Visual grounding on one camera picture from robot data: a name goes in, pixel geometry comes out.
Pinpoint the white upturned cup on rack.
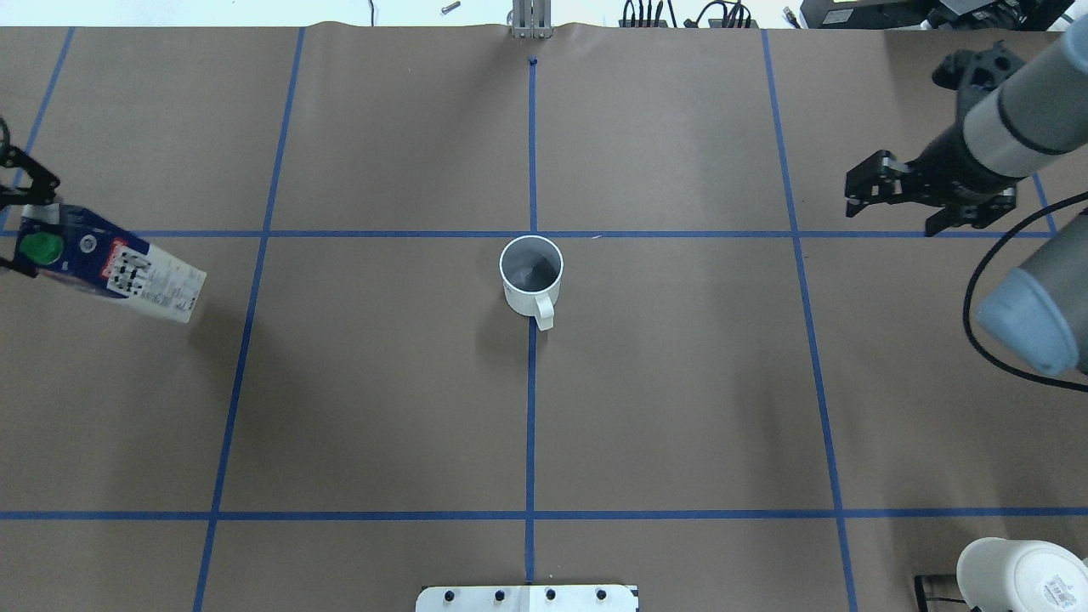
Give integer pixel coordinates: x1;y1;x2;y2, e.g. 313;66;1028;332
955;537;1087;611

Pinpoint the blue white milk carton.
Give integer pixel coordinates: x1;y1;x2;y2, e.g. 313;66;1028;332
13;204;207;325

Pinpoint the black wire cup rack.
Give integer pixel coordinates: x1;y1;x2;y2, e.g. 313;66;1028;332
912;574;970;612

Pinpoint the white ceramic mug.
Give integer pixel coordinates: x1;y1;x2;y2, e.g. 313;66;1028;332
498;234;564;331

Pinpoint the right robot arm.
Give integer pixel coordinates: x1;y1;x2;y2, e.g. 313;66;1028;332
844;17;1087;392

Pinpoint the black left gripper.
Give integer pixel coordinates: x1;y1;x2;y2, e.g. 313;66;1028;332
0;117;60;279

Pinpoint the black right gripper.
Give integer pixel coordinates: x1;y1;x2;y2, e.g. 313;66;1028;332
844;127;1017;237

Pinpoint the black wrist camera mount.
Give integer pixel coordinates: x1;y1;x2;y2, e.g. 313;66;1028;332
930;40;1026;122

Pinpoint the white metal base plate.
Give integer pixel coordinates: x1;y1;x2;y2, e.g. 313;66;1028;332
415;584;640;611

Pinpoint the brown paper table cover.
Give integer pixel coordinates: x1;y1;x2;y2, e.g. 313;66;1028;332
3;24;1085;611

